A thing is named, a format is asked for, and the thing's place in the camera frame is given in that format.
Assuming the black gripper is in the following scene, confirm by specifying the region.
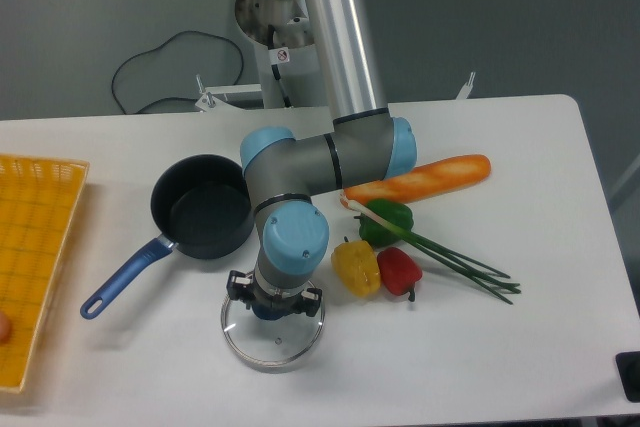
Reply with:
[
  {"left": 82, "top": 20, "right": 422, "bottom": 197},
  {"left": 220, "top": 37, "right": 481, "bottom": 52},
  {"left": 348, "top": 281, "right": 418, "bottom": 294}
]
[{"left": 227, "top": 270, "right": 323, "bottom": 317}]

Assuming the glass lid with blue knob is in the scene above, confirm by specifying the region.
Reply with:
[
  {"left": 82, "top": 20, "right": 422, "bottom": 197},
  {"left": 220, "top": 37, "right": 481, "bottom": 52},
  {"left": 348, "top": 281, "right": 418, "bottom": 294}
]
[{"left": 220, "top": 296, "right": 325, "bottom": 372}]

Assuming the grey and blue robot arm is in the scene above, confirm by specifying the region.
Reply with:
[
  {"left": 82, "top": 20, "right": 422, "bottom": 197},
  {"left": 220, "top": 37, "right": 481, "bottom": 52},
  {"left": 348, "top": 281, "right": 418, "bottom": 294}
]
[{"left": 227, "top": 0, "right": 417, "bottom": 320}]

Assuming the yellow bell pepper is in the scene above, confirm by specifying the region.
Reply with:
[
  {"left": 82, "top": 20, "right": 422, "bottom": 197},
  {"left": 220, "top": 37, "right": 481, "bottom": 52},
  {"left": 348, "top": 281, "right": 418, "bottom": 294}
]
[{"left": 331, "top": 237, "right": 381, "bottom": 298}]

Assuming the green bell pepper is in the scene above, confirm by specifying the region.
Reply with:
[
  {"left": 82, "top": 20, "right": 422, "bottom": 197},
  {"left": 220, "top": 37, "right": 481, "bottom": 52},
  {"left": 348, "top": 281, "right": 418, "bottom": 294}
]
[{"left": 357, "top": 198, "right": 414, "bottom": 248}]

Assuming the red bell pepper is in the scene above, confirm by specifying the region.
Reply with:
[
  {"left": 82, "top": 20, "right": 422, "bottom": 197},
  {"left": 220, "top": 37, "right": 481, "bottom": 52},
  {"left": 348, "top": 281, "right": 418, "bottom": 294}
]
[{"left": 377, "top": 247, "right": 423, "bottom": 302}]

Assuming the green onion stalk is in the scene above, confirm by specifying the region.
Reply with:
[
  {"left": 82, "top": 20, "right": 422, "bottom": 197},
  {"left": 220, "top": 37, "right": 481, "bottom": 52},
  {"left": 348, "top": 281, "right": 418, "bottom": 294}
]
[{"left": 346, "top": 201, "right": 520, "bottom": 304}]

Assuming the orange baguette bread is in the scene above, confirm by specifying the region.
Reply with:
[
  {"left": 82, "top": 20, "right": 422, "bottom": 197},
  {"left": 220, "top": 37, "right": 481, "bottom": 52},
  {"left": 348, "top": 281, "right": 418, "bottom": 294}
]
[{"left": 340, "top": 154, "right": 492, "bottom": 207}]

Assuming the yellow woven basket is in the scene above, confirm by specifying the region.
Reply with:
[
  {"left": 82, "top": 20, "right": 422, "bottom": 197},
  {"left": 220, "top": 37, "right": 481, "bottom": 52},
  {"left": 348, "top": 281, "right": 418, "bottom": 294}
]
[{"left": 1, "top": 154, "right": 90, "bottom": 393}]

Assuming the small pink object in basket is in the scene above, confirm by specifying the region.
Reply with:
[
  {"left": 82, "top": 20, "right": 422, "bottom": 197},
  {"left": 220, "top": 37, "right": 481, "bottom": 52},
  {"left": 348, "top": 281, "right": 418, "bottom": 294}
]
[{"left": 0, "top": 311, "right": 12, "bottom": 344}]

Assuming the black object at table corner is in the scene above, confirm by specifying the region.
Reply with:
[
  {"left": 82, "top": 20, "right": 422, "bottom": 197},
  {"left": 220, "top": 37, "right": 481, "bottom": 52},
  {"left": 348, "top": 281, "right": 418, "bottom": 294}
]
[{"left": 615, "top": 351, "right": 640, "bottom": 403}]

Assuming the dark saucepan with blue handle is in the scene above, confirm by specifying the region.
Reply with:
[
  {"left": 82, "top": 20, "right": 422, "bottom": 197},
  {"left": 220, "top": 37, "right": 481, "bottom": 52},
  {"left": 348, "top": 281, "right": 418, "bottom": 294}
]
[{"left": 80, "top": 154, "right": 254, "bottom": 320}]

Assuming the black cable on floor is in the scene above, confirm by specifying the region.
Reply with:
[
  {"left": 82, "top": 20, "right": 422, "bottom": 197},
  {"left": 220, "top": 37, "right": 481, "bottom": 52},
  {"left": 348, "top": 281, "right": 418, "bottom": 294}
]
[{"left": 110, "top": 29, "right": 246, "bottom": 115}]

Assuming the white table clamp bracket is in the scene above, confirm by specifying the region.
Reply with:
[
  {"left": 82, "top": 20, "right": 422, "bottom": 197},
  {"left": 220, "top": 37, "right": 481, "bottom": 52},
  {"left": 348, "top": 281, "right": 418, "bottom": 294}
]
[{"left": 456, "top": 71, "right": 476, "bottom": 100}]

